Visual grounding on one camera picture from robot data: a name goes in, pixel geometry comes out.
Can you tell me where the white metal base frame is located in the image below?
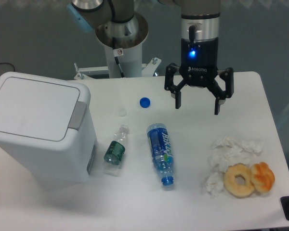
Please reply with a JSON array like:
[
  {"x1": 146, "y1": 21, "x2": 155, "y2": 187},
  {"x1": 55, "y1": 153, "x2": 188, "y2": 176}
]
[{"x1": 74, "y1": 57, "x2": 162, "y2": 80}]

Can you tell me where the blue bottle cap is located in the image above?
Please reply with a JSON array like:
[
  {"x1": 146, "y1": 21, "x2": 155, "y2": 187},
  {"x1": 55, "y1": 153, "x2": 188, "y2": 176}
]
[{"x1": 139, "y1": 97, "x2": 151, "y2": 108}]

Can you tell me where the small crumpled white tissue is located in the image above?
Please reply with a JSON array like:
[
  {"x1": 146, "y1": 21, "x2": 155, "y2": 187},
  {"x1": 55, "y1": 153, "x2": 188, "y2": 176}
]
[{"x1": 206, "y1": 172, "x2": 224, "y2": 198}]

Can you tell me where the plain ring donut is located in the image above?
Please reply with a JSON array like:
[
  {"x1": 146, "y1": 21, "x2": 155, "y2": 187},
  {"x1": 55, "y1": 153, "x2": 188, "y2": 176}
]
[{"x1": 223, "y1": 164, "x2": 255, "y2": 197}]

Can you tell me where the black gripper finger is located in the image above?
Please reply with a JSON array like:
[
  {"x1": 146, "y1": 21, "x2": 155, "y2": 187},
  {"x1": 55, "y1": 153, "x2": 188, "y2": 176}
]
[
  {"x1": 164, "y1": 63, "x2": 187, "y2": 109},
  {"x1": 207, "y1": 67, "x2": 234, "y2": 115}
]

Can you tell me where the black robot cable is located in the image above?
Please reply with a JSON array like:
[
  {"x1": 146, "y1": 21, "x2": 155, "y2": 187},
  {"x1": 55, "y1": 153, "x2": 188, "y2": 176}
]
[{"x1": 111, "y1": 37, "x2": 126, "y2": 78}]

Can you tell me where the white push-lid trash can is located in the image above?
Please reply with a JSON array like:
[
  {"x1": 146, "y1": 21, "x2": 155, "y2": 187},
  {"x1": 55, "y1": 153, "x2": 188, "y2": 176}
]
[{"x1": 0, "y1": 72, "x2": 97, "y2": 182}]

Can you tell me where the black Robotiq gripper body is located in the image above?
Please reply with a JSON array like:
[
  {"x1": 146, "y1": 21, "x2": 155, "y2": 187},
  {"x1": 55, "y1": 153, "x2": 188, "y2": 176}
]
[{"x1": 179, "y1": 38, "x2": 218, "y2": 89}]

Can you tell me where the clear bottle green label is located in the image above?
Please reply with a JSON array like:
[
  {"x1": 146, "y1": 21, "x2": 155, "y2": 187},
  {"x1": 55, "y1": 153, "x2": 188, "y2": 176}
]
[{"x1": 103, "y1": 125, "x2": 129, "y2": 177}]

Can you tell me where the clear bottle cap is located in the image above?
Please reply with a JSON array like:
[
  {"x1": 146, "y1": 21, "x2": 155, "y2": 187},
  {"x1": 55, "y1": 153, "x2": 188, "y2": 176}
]
[{"x1": 118, "y1": 108, "x2": 127, "y2": 117}]

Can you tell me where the orange glazed bun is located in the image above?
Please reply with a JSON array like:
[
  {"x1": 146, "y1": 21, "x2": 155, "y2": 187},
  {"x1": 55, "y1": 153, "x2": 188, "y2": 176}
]
[{"x1": 250, "y1": 162, "x2": 275, "y2": 193}]

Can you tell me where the blue plastic bottle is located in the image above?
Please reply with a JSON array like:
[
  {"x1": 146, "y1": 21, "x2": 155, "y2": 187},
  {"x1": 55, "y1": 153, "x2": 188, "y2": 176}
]
[{"x1": 146, "y1": 123, "x2": 174, "y2": 186}]

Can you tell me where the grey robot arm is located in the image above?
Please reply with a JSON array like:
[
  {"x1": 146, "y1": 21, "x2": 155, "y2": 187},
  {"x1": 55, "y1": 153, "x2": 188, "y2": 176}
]
[{"x1": 67, "y1": 0, "x2": 234, "y2": 115}]

